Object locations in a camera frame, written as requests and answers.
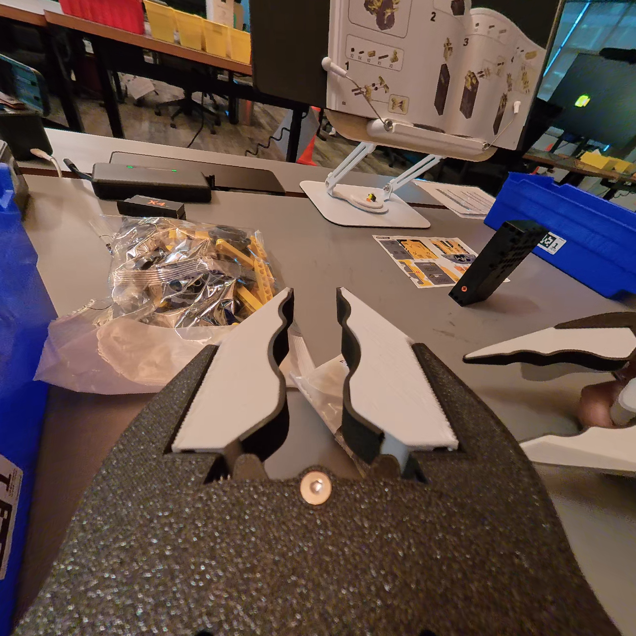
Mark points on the orange traffic cone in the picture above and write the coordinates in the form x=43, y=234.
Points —
x=309, y=144

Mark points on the dark computer monitor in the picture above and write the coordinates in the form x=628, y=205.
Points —
x=606, y=119

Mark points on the flat black power bank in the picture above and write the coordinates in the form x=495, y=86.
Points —
x=149, y=181

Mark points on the instruction booklet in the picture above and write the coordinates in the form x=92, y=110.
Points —
x=422, y=59

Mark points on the red storage bin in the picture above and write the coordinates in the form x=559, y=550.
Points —
x=104, y=12

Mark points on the black perforated block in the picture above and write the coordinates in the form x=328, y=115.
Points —
x=497, y=263

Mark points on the black office chair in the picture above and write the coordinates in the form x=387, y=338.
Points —
x=194, y=107

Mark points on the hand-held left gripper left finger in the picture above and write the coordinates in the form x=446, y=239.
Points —
x=228, y=392

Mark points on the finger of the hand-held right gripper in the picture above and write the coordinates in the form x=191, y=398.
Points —
x=571, y=340
x=596, y=449

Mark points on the long wooden table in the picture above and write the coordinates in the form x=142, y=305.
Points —
x=149, y=47
x=20, y=15

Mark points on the printed paper sheet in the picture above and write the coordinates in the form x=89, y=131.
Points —
x=462, y=198

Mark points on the yellow box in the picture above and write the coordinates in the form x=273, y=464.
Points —
x=621, y=165
x=594, y=160

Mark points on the black charger case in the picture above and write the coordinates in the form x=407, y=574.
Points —
x=22, y=129

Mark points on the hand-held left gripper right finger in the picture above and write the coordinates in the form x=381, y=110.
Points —
x=402, y=392

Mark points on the blue plastic storage bin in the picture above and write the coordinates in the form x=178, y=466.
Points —
x=20, y=323
x=586, y=238

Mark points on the small white plastic bag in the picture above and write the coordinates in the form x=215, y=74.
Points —
x=323, y=392

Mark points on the yellow grey sticker sheet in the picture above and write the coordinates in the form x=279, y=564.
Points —
x=422, y=253

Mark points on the person's right hand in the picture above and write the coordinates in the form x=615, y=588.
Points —
x=596, y=405

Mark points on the yellow storage bin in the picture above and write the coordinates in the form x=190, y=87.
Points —
x=216, y=39
x=241, y=47
x=190, y=31
x=160, y=22

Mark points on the clear bag of yellow beams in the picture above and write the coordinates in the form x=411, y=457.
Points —
x=174, y=278

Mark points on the small black box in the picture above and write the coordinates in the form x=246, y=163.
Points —
x=149, y=206

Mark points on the white book stand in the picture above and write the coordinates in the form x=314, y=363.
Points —
x=367, y=208

